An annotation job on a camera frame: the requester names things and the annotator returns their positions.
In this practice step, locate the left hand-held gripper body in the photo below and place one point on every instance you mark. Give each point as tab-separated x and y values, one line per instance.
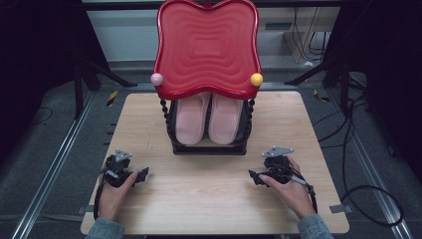
118	167

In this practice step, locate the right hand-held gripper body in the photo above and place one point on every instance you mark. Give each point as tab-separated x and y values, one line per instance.
277	166

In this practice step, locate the pink slipper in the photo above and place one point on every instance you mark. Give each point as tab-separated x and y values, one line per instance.
225	122
191	122

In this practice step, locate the shoe rack with red top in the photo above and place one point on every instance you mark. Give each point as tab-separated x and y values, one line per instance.
207	49

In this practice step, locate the person's left hand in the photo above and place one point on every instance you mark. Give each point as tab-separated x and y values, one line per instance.
114	199

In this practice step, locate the person's right hand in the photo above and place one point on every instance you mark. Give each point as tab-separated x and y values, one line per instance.
292	195

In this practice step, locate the grey tape piece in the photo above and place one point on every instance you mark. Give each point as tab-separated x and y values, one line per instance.
83	209
341	209

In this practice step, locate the yellow black tape strip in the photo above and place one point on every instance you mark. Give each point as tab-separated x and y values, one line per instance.
319	95
111	98

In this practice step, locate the black tripod stand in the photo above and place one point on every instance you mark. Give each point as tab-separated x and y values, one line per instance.
87	79
335	74

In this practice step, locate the light wooden board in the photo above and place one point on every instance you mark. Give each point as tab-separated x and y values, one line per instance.
292	43

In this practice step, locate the metal floor rail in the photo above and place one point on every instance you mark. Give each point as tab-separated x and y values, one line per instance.
371	166
49	172

